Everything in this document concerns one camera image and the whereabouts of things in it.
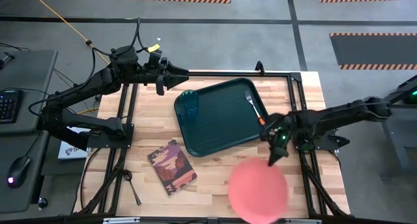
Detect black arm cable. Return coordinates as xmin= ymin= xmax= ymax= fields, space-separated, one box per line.
xmin=87 ymin=18 xmax=151 ymax=57

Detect grey metal stand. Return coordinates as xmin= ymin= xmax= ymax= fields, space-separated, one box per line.
xmin=379 ymin=76 xmax=417 ymax=179

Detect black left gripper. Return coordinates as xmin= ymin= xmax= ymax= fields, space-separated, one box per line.
xmin=142 ymin=57 xmax=190 ymax=96

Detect fork with orange handle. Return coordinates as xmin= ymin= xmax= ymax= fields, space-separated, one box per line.
xmin=244 ymin=89 xmax=266 ymax=126

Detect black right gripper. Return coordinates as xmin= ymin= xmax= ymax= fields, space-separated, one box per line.
xmin=262 ymin=113 xmax=295 ymax=167

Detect black grey handle tool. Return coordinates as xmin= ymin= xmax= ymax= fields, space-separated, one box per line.
xmin=0 ymin=51 xmax=16 ymax=70

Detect pink round plate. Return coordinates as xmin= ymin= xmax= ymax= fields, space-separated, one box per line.
xmin=227 ymin=157 xmax=289 ymax=224

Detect yellow cable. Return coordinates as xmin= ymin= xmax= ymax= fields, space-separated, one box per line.
xmin=27 ymin=0 xmax=111 ymax=65

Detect white printed box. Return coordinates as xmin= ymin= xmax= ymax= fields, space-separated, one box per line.
xmin=57 ymin=126 xmax=92 ymax=160

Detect black metal table frame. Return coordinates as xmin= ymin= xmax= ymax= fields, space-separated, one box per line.
xmin=73 ymin=70 xmax=351 ymax=218

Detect black keyboard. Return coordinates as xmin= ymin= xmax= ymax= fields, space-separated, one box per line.
xmin=0 ymin=89 xmax=24 ymax=124

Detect dark spoon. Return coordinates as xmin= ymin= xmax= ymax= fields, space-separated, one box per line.
xmin=122 ymin=169 xmax=142 ymax=206

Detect dark green plastic tray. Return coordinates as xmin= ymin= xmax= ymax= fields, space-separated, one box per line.
xmin=173 ymin=77 xmax=270 ymax=158

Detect black computer mouse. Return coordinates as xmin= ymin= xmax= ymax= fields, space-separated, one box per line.
xmin=6 ymin=156 xmax=32 ymax=189

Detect teal plastic cup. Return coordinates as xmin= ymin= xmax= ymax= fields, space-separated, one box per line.
xmin=178 ymin=89 xmax=200 ymax=120

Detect grey desk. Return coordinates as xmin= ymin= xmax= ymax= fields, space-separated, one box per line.
xmin=0 ymin=49 xmax=59 ymax=215

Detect illustrated landscape cover book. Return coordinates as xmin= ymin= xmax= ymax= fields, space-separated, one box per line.
xmin=147 ymin=139 xmax=198 ymax=197

